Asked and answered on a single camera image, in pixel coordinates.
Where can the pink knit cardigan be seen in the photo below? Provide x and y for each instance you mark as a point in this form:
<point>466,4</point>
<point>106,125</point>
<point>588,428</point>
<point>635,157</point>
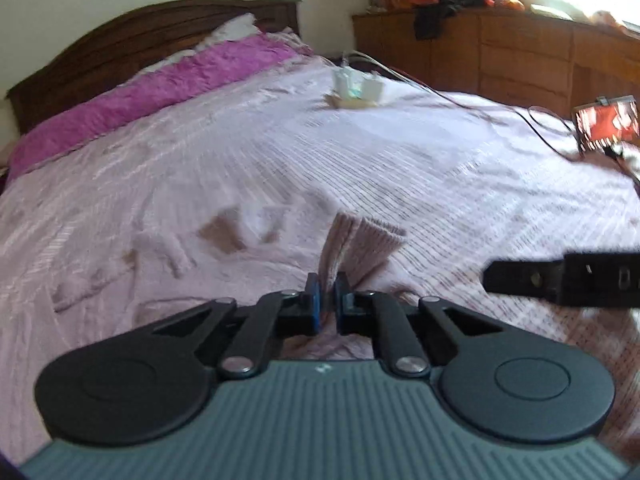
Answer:
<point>350,245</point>

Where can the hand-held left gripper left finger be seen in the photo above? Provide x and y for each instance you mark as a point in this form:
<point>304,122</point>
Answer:
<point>312,306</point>

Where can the wooden dresser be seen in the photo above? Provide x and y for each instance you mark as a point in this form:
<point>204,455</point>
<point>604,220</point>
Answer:
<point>525,60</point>

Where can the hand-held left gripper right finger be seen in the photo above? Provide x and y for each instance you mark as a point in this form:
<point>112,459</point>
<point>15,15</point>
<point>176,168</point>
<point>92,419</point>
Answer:
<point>342,306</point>

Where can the dark wooden headboard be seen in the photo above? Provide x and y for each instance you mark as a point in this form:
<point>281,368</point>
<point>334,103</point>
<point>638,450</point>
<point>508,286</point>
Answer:
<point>125,30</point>

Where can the black cloth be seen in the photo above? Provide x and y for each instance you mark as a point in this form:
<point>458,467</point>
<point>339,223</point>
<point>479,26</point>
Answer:
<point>430,20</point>

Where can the magenta pillow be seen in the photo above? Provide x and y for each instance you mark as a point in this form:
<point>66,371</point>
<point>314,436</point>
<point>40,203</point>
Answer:
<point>175,80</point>

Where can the white power strip with chargers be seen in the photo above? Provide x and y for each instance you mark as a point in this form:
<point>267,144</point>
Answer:
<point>355,90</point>

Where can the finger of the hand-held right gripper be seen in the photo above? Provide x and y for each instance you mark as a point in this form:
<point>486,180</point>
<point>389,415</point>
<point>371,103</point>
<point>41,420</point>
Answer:
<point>525,279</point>

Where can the white pillow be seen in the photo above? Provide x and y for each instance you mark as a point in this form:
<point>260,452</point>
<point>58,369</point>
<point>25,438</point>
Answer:
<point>235,27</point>

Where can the phone on stand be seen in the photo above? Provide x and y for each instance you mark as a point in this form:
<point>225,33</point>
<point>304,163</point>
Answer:
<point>605,122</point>

